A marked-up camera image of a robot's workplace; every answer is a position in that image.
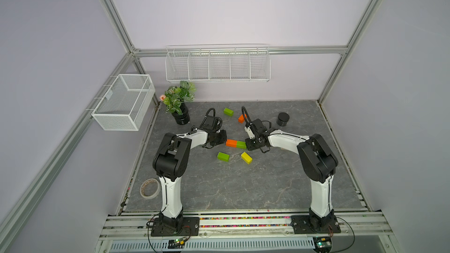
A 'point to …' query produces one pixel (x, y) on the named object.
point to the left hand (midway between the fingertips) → (228, 139)
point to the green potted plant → (174, 99)
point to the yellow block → (246, 157)
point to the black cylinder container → (283, 119)
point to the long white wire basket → (218, 63)
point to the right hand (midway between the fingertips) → (247, 143)
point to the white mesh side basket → (125, 104)
